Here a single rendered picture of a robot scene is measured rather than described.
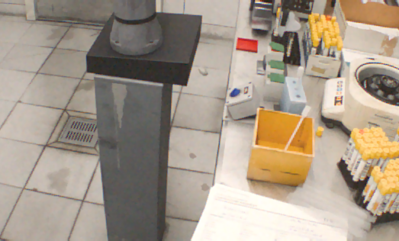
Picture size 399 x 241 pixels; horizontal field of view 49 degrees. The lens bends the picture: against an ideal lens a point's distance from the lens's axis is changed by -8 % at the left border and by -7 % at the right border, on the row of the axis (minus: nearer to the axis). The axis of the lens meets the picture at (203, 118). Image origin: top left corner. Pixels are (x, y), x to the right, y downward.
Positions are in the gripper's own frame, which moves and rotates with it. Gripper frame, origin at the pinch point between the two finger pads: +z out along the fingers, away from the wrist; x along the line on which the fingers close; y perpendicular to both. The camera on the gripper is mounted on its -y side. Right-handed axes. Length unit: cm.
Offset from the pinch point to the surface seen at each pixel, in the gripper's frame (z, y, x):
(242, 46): 13.1, -8.9, 11.6
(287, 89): 3.5, 1.9, -22.7
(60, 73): 101, -109, 106
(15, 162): 101, -107, 28
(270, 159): 6.2, -2.5, -45.3
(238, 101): 6.8, -9.9, -25.9
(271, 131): 9.0, -1.4, -32.7
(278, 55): 6.5, 1.0, -2.0
